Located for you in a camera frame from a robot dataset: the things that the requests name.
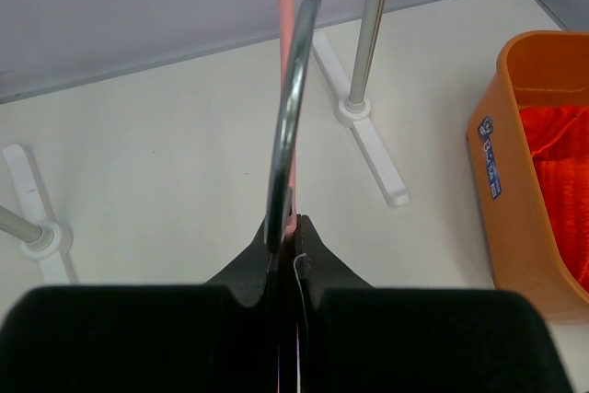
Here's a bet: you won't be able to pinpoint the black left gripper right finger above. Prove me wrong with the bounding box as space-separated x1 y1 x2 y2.
294 215 572 392

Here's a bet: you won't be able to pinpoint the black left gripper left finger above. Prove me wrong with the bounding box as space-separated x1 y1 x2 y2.
1 233 278 392

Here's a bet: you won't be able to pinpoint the orange shorts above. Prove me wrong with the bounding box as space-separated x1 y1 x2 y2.
520 106 588 289

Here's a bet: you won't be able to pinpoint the pink clothes hanger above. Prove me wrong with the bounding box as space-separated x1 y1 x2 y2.
264 0 322 392

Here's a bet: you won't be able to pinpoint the white metal clothes rack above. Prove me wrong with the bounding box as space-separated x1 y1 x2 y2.
1 0 410 284

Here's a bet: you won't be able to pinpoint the orange plastic laundry basket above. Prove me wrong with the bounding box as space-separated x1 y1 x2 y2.
466 30 588 324

